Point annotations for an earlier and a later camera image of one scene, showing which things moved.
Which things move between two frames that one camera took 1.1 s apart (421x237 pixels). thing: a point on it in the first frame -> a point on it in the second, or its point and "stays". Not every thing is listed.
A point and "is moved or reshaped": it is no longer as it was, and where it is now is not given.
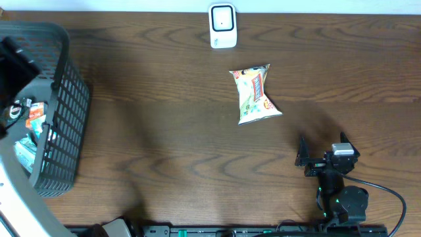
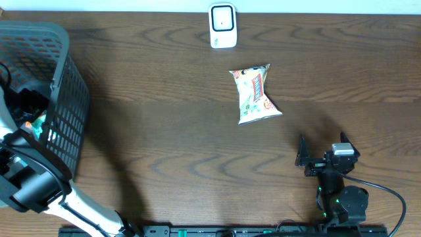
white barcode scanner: (222, 26) stays
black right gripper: (316, 165) stays
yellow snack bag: (254, 104) stays
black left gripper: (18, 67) -> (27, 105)
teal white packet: (26, 149) is moved or reshaped
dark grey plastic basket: (62, 149) stays
